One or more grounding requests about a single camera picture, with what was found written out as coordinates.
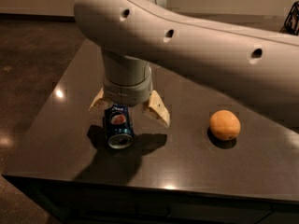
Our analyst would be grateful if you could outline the blue pepsi can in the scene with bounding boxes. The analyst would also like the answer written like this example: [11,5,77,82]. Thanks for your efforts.
[104,104,134,149]

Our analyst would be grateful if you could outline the orange fruit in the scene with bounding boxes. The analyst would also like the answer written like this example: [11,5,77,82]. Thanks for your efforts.
[209,110,241,141]

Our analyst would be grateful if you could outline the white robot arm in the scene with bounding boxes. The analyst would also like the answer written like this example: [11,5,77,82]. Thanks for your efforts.
[74,0,299,129]

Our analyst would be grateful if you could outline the dark cabinet under counter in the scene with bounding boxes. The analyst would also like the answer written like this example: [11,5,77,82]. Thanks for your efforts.
[4,175,299,224]

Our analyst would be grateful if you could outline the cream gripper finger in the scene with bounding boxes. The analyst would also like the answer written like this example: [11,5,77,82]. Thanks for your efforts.
[142,91,170,128]
[89,89,113,110]

